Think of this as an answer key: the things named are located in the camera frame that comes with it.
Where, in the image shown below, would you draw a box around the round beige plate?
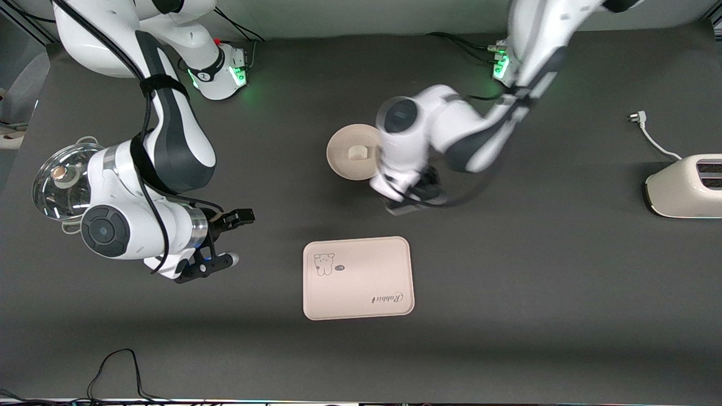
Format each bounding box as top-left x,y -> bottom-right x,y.
326,123 -> 384,182

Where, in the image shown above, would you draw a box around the black cable along right arm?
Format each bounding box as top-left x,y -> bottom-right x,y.
68,0 -> 226,275

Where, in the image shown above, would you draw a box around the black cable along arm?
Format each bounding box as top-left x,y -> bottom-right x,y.
68,0 -> 226,275
388,90 -> 534,208

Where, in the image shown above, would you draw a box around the black left arm base cables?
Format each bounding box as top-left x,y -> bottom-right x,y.
426,32 -> 503,63

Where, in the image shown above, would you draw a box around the black cable on table edge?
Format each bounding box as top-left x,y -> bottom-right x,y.
87,348 -> 170,404

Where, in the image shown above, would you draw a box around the cream white toaster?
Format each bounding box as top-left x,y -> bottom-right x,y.
645,154 -> 722,219

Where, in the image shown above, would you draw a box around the beige rectangular rabbit tray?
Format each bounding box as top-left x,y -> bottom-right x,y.
303,236 -> 415,321

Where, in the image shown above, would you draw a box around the black arm base cables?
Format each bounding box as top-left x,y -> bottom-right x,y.
426,32 -> 503,63
212,8 -> 266,71

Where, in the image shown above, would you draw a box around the black right arm base cables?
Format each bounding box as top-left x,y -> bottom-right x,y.
212,8 -> 266,71

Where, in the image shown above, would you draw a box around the glass pot lid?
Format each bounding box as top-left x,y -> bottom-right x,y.
32,143 -> 105,220

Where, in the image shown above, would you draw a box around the white toaster power cord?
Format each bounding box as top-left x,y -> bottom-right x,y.
628,111 -> 683,161

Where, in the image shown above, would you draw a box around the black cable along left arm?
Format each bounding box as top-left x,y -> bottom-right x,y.
388,90 -> 534,208

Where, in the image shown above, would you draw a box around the pale green cooking pot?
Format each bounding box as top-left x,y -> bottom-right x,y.
32,136 -> 108,235

